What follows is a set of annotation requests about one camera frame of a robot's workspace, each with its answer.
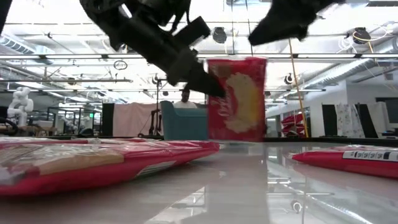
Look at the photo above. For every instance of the black wall screen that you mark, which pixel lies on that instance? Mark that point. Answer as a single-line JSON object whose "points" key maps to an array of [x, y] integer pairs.
{"points": [[394, 109]]}

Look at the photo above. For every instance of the white humanoid robot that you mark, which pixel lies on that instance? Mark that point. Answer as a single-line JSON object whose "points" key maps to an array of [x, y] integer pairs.
{"points": [[21, 105]]}

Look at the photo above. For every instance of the long light bar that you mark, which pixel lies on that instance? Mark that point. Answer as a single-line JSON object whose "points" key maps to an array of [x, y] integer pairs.
{"points": [[311, 56]]}

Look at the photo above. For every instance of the person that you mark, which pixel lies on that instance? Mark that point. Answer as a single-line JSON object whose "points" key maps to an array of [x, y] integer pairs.
{"points": [[185, 105]]}

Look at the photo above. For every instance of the black standing panel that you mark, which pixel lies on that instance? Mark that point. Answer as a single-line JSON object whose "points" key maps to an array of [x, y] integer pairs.
{"points": [[108, 119], [329, 121], [367, 123]]}

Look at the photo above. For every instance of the red popcorn bag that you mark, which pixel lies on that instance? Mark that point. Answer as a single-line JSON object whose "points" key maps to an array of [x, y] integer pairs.
{"points": [[242, 102], [93, 168], [335, 163]]}

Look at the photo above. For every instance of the grey horizontal pipe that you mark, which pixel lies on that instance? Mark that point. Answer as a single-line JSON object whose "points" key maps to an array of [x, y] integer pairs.
{"points": [[62, 81]]}

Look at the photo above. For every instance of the teal plastic basket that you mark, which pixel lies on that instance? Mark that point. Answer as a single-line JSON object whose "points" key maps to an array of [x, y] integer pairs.
{"points": [[183, 126]]}

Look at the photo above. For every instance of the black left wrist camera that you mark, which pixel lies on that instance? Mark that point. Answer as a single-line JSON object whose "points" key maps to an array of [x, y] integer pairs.
{"points": [[192, 29]]}

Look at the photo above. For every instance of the white patterned cloth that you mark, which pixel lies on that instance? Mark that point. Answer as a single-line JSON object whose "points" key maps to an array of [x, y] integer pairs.
{"points": [[346, 121]]}

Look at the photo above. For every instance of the pink fabric partition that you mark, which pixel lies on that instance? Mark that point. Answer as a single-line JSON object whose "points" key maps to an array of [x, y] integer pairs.
{"points": [[130, 119]]}

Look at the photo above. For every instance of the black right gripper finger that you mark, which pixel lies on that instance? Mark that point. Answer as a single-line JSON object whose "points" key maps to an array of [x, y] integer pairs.
{"points": [[280, 25]]}

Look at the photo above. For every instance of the dark distant robot arm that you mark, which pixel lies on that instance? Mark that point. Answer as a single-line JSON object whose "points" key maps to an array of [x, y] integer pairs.
{"points": [[151, 121]]}

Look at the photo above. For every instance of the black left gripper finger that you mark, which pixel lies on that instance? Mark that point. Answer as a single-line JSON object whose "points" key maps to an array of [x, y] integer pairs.
{"points": [[205, 84]]}

